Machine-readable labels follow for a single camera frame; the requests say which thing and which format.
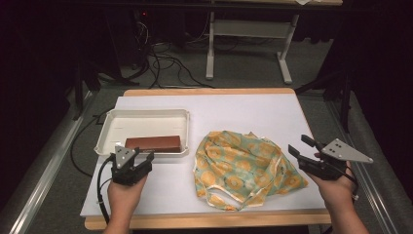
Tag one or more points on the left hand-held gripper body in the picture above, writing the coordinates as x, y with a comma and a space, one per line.
126, 172

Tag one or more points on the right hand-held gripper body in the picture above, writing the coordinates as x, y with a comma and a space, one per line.
337, 152

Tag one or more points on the brown rectangular box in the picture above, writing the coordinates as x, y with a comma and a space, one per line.
156, 143

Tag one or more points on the white plastic tray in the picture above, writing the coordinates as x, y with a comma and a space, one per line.
142, 125

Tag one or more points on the fruit print cloth bag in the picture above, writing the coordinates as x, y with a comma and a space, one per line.
240, 162

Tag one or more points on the person's left hand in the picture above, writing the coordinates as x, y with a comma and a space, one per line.
125, 198

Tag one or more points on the person's right hand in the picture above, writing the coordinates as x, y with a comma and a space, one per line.
337, 193

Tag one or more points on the black metal stand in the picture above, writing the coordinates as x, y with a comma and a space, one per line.
79, 94
346, 104

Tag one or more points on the black device with red light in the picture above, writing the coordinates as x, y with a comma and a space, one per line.
142, 14

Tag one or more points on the aluminium rail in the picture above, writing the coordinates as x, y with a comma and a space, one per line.
372, 195
52, 164

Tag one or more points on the white metal desk frame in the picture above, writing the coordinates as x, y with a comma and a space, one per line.
250, 29

